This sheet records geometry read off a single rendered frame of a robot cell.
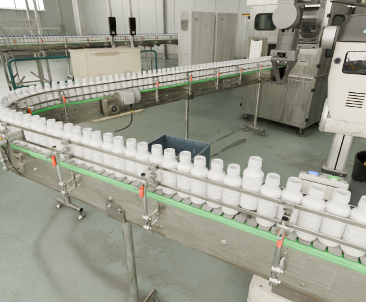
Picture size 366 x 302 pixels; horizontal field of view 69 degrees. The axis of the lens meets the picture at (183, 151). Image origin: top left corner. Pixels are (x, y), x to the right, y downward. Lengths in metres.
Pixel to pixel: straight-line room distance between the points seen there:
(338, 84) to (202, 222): 0.79
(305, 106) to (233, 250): 3.70
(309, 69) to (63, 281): 3.89
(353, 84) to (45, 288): 2.07
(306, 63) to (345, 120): 3.12
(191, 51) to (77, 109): 4.79
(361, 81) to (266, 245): 0.76
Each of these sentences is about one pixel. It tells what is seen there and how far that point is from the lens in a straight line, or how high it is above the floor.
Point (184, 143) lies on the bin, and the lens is 1.58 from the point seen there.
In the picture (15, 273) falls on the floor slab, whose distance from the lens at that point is 2.33.
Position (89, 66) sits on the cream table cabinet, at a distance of 4.84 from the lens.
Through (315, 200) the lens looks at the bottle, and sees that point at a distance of 0.80.
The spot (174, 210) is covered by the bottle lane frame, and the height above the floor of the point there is 0.97.
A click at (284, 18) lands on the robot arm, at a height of 1.57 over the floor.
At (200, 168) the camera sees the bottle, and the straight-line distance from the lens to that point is 0.86.
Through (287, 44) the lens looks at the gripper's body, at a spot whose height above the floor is 1.51.
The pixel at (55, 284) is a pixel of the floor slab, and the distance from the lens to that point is 2.14.
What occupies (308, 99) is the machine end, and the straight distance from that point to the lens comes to 4.44.
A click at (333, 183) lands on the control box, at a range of 0.94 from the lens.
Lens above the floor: 1.55
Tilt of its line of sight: 25 degrees down
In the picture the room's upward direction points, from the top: straight up
